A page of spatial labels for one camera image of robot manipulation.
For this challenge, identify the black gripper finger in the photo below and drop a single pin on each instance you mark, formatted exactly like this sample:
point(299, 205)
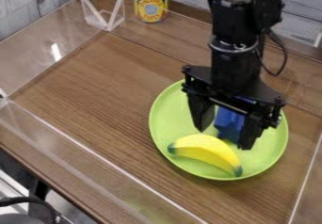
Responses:
point(255, 124)
point(202, 111)

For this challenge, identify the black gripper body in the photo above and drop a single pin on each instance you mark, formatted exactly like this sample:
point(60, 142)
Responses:
point(230, 82)

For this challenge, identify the yellow toy banana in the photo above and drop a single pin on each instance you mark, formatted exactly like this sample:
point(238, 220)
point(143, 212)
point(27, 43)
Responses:
point(210, 150)

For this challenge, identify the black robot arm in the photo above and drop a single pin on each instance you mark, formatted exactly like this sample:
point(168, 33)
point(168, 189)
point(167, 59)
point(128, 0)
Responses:
point(242, 23)

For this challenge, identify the green round plate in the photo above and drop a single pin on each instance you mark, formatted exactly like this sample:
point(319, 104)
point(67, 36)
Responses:
point(170, 123)

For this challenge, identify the yellow labelled tin can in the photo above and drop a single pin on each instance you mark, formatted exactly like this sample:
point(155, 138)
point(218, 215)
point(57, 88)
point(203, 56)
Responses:
point(151, 11)

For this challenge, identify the clear acrylic tray wall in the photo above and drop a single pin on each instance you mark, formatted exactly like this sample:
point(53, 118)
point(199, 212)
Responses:
point(80, 86)

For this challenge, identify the black metal table bracket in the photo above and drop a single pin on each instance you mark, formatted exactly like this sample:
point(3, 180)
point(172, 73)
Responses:
point(39, 190)

